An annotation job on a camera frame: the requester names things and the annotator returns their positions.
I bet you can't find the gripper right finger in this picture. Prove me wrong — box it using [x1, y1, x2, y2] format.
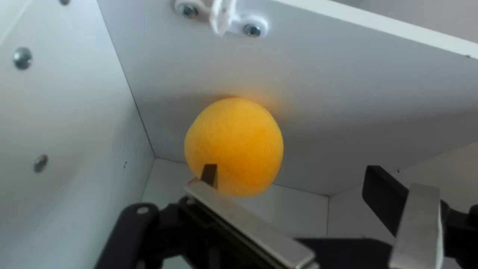
[361, 164, 478, 269]

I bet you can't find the yellow round toy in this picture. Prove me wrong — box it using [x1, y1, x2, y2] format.
[184, 95, 285, 197]

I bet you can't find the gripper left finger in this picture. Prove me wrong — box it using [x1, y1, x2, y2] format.
[94, 162, 320, 269]

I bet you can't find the white plastic door catch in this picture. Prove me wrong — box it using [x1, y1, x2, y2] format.
[173, 0, 270, 38]

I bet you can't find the white toy kitchen cabinet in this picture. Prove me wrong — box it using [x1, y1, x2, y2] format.
[0, 0, 478, 269]

